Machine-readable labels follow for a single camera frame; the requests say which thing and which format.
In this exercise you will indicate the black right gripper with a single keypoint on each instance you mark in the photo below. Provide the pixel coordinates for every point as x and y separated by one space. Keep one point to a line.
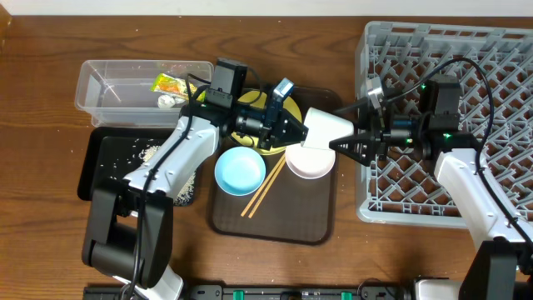
378 138

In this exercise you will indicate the black waste tray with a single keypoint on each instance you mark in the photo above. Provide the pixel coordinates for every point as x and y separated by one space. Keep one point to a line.
112 153

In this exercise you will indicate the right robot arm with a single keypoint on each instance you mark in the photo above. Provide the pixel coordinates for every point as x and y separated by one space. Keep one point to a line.
502 237

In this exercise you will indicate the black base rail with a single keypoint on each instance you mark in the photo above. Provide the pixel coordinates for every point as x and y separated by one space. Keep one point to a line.
371 289

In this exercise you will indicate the grey dishwasher rack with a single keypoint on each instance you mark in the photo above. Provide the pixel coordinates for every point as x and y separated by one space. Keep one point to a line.
494 68

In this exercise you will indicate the clear plastic waste bin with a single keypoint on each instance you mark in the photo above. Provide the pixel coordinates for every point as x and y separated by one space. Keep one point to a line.
118 93

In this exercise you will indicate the light blue bowl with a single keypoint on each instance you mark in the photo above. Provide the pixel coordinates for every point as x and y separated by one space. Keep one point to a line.
240 171

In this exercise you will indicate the wooden chopstick left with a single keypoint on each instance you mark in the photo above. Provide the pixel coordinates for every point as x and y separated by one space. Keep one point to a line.
260 189

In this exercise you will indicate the wooden chopstick right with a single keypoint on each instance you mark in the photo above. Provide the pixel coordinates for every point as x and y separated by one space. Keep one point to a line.
266 191

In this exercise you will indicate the white green cup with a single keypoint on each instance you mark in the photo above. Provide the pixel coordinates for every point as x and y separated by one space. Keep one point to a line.
323 128

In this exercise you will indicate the white crumpled paper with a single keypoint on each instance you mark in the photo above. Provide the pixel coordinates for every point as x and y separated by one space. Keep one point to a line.
166 101

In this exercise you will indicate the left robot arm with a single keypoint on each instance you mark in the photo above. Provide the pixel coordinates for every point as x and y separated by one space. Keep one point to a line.
129 228

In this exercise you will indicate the green orange snack wrapper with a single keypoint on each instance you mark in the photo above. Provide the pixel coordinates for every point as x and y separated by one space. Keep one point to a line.
172 86

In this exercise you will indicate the wooden chopstick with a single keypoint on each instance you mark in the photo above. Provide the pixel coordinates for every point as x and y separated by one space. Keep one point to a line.
260 189
266 191

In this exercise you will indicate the brown serving tray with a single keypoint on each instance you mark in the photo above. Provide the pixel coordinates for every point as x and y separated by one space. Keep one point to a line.
294 210

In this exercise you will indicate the yellow plate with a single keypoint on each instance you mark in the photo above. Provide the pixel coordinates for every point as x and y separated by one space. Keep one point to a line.
258 100

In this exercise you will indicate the pink white bowl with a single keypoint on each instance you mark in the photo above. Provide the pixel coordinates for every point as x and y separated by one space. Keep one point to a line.
309 163

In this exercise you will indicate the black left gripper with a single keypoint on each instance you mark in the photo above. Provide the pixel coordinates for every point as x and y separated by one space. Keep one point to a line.
271 126

